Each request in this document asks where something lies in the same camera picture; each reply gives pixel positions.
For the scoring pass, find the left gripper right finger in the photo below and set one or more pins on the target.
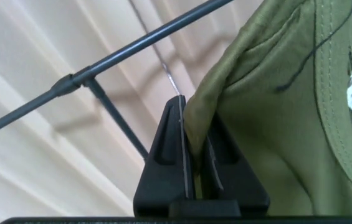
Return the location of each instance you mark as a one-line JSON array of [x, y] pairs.
[[235, 183]]

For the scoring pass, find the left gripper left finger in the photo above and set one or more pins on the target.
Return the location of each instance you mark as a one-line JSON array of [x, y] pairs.
[[166, 174]]

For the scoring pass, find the green garment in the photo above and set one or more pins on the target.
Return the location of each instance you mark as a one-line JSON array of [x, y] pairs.
[[288, 140]]

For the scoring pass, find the black clothes rack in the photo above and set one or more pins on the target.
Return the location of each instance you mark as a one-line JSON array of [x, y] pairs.
[[116, 56]]

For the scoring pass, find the beige curtain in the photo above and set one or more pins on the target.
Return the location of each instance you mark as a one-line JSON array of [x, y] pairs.
[[38, 155]]

